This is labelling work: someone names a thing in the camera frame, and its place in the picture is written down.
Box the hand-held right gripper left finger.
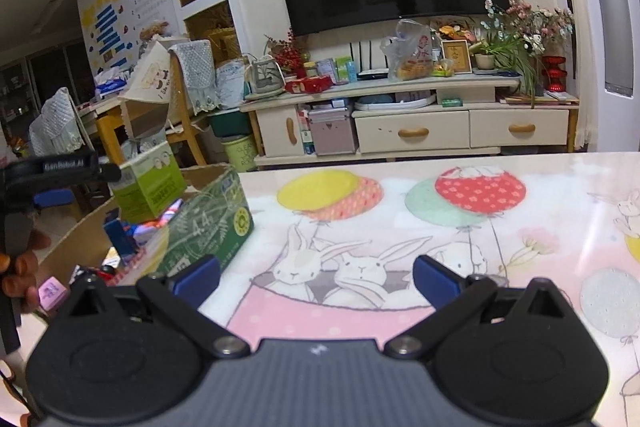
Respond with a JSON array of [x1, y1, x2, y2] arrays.
[[47, 255, 252, 360]]

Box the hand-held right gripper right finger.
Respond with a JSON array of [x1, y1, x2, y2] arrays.
[[384, 255, 588, 360]]

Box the green white carton box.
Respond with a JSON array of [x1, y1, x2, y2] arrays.
[[109, 142, 188, 224]]

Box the cardboard box green print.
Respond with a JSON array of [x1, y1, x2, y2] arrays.
[[30, 163, 255, 303]]

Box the blue carton box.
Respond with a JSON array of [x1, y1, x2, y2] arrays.
[[102, 219, 138, 260]]

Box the pink carton box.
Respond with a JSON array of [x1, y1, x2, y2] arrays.
[[39, 277, 68, 310]]

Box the person's left hand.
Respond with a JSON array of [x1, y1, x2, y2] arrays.
[[0, 229, 52, 315]]

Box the blue cushioned chair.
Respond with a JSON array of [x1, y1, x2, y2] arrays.
[[30, 189, 76, 210]]

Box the wooden dining table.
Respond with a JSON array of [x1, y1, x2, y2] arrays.
[[75, 97, 171, 168]]

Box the printed tablecloth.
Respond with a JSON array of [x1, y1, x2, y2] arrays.
[[197, 151, 640, 427]]

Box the blue white wipes pack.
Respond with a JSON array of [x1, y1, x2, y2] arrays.
[[94, 77, 130, 102]]

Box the dark green storage box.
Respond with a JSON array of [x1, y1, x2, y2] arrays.
[[207, 111, 251, 138]]

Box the light green bin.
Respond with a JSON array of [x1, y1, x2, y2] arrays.
[[220, 134, 258, 172]]

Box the wooden chair lace cover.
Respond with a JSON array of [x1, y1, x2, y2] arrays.
[[165, 39, 221, 168]]

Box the cream TV cabinet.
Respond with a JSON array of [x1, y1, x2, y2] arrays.
[[240, 74, 581, 170]]

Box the white printed paper sack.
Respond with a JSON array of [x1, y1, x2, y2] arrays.
[[216, 58, 249, 110]]

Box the pink storage case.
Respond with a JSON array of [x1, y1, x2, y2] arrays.
[[307, 107, 358, 156]]

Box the white oval tray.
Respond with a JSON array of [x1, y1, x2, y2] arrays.
[[352, 92, 436, 112]]

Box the tall drink carton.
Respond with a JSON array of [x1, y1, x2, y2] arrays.
[[297, 104, 315, 156]]

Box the white router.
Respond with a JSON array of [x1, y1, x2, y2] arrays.
[[350, 41, 392, 82]]

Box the red berry branches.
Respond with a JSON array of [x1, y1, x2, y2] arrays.
[[263, 29, 306, 70]]

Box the red snack packet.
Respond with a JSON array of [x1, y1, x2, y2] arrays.
[[284, 76, 333, 94]]

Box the clear plastic snack bag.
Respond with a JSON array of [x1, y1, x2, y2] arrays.
[[380, 19, 435, 82]]

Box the potted spider plant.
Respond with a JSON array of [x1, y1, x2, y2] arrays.
[[472, 29, 538, 108]]

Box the red vase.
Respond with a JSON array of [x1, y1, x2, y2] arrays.
[[541, 55, 568, 94]]

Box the pink dried flower bouquet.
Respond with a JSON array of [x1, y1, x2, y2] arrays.
[[482, 0, 575, 55]]

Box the white standing air conditioner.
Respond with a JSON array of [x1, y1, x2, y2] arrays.
[[570, 0, 640, 152]]

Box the colourful wall stickers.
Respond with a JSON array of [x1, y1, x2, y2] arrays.
[[80, 0, 173, 70]]

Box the wooden picture frame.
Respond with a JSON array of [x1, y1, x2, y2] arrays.
[[441, 39, 472, 75]]

